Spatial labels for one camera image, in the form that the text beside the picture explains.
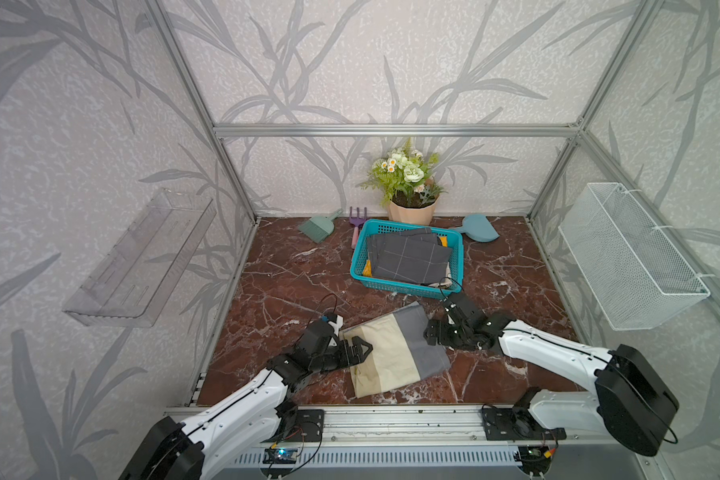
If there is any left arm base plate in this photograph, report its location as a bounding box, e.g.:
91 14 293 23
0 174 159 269
272 408 325 443

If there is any orange cartoon pillowcase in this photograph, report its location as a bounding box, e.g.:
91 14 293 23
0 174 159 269
361 235 454 289

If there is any beige and grey pillowcase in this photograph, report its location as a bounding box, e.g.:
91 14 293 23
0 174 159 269
341 302 451 397

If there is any blue toy scoop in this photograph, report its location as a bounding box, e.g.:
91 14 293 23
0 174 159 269
452 214 499 243

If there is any dark grey checked pillowcase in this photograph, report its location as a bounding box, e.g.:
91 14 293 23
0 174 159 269
365 226 454 287

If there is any potted artificial flower plant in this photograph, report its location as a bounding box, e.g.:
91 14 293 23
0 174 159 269
360 138 444 226

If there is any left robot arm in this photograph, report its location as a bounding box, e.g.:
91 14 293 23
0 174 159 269
120 313 373 479

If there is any white wire wall basket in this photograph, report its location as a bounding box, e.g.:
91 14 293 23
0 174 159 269
559 182 711 331

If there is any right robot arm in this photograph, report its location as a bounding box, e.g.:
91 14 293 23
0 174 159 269
424 292 679 457

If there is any controller board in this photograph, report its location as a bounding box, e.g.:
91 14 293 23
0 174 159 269
515 445 557 464
262 446 302 466

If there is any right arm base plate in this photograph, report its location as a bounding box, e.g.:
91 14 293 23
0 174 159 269
480 404 567 441

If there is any left controller board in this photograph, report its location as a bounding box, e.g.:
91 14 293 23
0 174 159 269
262 446 302 466

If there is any clear acrylic wall shelf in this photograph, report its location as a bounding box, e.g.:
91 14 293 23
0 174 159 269
62 188 217 328

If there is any teal plastic basket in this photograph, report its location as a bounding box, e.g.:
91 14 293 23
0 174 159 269
350 219 464 299

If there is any purple toy rake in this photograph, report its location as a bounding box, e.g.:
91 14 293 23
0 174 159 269
349 207 368 249

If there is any green toy dustpan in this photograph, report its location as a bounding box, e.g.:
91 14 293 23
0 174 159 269
298 209 343 244

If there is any aluminium cage frame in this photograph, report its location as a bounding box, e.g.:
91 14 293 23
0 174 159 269
144 1 720 323

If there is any right controller board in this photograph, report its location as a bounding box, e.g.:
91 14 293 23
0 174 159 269
515 445 557 464

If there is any aluminium front rail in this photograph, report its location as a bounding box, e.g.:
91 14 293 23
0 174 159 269
149 403 664 450

